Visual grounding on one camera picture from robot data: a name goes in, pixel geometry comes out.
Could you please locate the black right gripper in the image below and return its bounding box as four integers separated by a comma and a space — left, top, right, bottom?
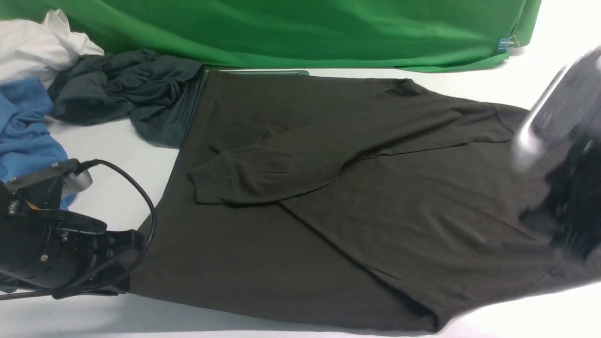
520, 135, 601, 261

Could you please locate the blue crumpled shirt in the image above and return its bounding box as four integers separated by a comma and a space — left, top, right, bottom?
0, 77, 68, 183

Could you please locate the black left camera cable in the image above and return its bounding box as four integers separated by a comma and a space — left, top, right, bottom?
0, 160, 157, 301

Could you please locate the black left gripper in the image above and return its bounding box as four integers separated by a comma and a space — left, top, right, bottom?
1, 183, 145, 300

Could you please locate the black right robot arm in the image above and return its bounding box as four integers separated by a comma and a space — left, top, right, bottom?
511, 46, 601, 261

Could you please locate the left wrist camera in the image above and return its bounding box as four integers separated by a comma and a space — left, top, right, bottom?
6, 159, 93, 197

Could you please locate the dark gray long-sleeve shirt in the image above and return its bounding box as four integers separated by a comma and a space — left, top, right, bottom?
131, 71, 600, 332

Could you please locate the green backdrop cloth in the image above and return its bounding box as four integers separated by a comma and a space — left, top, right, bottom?
1, 0, 541, 73

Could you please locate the metal table cable hatch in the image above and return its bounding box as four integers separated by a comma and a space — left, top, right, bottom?
204, 69, 310, 76

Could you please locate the blue binder clip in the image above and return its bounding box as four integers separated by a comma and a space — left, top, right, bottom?
496, 36, 520, 55

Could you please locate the dark teal crumpled shirt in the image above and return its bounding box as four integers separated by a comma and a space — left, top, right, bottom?
48, 50, 204, 148

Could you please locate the white crumpled cloth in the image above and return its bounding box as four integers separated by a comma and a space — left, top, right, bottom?
0, 9, 105, 88

